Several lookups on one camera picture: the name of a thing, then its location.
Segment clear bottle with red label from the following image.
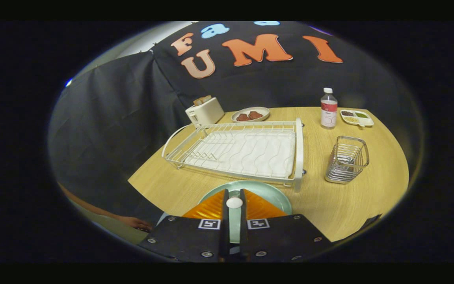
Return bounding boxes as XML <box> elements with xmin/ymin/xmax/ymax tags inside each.
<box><xmin>320</xmin><ymin>87</ymin><xmax>338</xmax><ymax>130</ymax></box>

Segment dark grey chair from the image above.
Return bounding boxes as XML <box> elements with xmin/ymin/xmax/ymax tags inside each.
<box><xmin>363</xmin><ymin>214</ymin><xmax>382</xmax><ymax>230</ymax></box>

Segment mint green plate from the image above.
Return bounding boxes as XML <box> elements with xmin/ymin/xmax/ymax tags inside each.
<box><xmin>197</xmin><ymin>180</ymin><xmax>293</xmax><ymax>244</ymax></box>

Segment beige plate with brown food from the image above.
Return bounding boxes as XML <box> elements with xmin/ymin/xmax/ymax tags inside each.
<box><xmin>231</xmin><ymin>106</ymin><xmax>271</xmax><ymax>123</ymax></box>

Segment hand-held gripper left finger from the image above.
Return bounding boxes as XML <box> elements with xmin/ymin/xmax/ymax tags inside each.
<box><xmin>138</xmin><ymin>189</ymin><xmax>230</xmax><ymax>262</ymax></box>

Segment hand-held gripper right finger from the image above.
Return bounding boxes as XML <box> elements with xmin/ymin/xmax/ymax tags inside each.
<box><xmin>239</xmin><ymin>189</ymin><xmax>335</xmax><ymax>262</ymax></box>

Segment white toaster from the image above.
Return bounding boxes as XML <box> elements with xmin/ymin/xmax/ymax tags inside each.
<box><xmin>185</xmin><ymin>97</ymin><xmax>225</xmax><ymax>126</ymax></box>

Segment white wire dish rack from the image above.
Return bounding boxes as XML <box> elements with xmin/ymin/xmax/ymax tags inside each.
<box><xmin>161</xmin><ymin>117</ymin><xmax>306</xmax><ymax>193</ymax></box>

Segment silver wire basket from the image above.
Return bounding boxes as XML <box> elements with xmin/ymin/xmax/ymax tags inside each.
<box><xmin>324</xmin><ymin>135</ymin><xmax>370</xmax><ymax>185</ymax></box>

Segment white divided snack dish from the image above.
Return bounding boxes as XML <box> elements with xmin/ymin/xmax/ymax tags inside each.
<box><xmin>339</xmin><ymin>109</ymin><xmax>375</xmax><ymax>128</ymax></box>

